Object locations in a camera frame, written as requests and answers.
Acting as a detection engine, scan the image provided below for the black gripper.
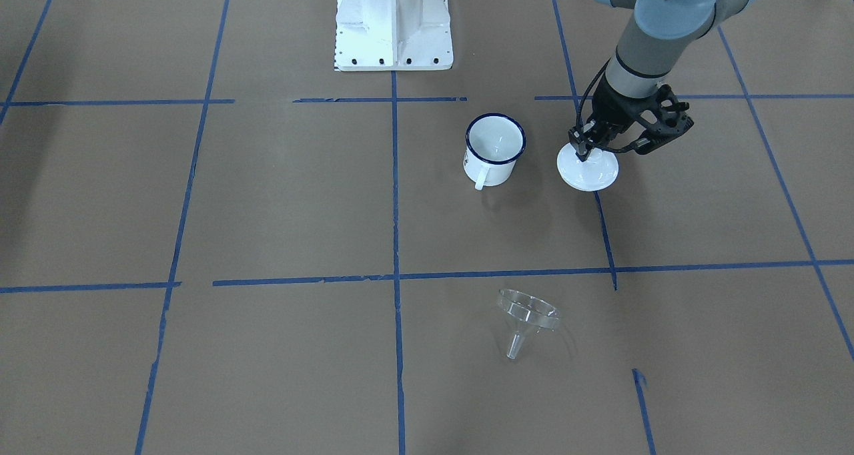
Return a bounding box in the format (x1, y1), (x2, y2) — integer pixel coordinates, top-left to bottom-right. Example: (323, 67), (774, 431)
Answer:
(568, 75), (645, 162)

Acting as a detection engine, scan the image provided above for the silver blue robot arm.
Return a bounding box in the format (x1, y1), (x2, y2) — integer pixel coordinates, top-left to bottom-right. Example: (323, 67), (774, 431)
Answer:
(570, 0), (756, 162)

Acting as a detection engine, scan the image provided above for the white enamel cup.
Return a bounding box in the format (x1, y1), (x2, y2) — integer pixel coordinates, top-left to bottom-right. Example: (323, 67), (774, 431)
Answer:
(463, 113), (527, 191)

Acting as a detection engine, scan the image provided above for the clear plastic funnel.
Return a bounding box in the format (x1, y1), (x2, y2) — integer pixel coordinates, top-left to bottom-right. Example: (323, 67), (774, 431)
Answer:
(497, 288), (562, 360)

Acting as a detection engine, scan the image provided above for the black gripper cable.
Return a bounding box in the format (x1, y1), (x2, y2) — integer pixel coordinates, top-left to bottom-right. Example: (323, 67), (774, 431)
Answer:
(575, 57), (651, 154)

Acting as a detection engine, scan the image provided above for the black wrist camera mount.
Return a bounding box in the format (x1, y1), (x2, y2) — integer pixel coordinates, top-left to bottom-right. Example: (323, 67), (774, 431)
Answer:
(628, 84), (695, 155)

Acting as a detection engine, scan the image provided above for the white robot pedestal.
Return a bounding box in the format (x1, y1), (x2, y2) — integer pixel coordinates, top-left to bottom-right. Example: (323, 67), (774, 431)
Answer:
(334, 0), (454, 72)

